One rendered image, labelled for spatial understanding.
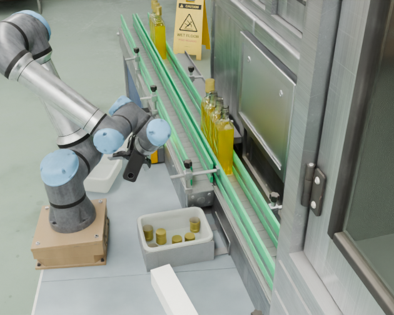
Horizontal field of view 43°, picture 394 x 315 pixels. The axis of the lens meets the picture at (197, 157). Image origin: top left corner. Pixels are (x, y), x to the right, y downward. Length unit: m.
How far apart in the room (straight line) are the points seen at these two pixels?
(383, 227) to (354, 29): 0.19
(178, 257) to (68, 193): 0.39
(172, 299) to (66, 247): 0.38
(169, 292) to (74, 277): 0.33
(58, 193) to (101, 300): 0.35
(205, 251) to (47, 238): 0.50
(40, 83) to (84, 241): 0.50
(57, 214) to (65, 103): 0.39
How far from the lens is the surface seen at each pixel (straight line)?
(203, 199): 1.72
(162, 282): 1.51
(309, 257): 0.68
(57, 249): 1.63
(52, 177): 1.55
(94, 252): 1.63
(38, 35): 1.57
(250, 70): 1.78
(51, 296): 1.61
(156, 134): 1.49
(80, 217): 1.64
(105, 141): 1.40
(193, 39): 5.09
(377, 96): 0.49
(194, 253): 1.61
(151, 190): 1.95
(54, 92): 1.43
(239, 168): 1.71
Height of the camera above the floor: 1.91
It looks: 33 degrees down
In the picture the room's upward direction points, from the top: straight up
